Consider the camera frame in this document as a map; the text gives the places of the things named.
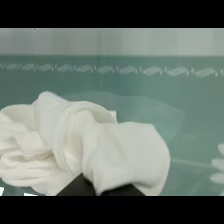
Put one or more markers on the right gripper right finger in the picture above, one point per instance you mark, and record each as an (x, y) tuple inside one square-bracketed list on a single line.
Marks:
[(126, 190)]

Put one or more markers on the white garment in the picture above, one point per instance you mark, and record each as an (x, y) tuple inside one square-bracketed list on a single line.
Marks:
[(110, 150)]

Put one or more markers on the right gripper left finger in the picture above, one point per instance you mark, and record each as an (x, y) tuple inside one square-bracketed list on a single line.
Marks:
[(78, 187)]

